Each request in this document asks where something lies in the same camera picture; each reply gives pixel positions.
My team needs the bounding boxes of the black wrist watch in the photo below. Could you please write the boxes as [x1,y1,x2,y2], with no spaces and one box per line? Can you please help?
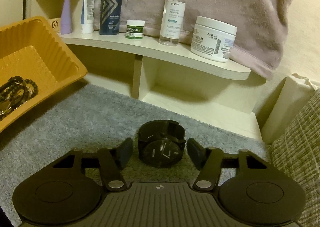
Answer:
[138,120,186,168]

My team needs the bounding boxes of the dark green bead necklace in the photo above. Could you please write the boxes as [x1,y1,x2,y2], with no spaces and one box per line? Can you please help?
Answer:
[0,77,40,113]

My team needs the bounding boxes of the orange plastic tray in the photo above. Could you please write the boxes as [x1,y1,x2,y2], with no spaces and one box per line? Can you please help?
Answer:
[1,16,87,130]

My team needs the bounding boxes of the grey fluffy towel mat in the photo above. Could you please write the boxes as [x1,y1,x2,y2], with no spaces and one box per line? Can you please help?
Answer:
[1,83,270,226]

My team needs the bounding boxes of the cream corner shelf unit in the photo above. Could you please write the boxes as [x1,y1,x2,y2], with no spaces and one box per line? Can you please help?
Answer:
[25,0,265,140]

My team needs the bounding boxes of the grey tweed pillow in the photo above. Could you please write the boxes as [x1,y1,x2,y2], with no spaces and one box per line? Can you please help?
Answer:
[270,90,319,226]

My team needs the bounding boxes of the white bed headboard cushion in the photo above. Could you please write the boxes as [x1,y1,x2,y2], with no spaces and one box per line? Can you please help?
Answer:
[261,74,319,144]

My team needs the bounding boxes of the white cream jar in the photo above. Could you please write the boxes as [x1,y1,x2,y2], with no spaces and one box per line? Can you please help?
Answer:
[190,16,238,63]

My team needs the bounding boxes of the small green white jar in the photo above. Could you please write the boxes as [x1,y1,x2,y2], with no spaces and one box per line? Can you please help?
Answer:
[126,20,145,39]

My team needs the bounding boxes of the clear spray bottle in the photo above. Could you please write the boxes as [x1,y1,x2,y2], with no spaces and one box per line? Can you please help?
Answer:
[159,0,185,46]

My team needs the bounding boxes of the lilac cosmetic tube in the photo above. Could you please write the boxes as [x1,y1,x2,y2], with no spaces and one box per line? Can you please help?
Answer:
[61,0,72,34]

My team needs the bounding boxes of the small cardboard box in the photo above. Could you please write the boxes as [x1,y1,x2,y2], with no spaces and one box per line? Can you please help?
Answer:
[47,18,61,33]

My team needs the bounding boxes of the dark blue spray bottle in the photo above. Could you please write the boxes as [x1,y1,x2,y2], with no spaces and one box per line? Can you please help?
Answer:
[99,0,122,35]

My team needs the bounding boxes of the mauve hanging towel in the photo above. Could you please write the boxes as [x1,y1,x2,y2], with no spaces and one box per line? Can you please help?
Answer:
[120,0,292,79]

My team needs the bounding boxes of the blue white cream tube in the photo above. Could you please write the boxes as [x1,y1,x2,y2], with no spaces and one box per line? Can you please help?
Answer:
[81,0,95,34]

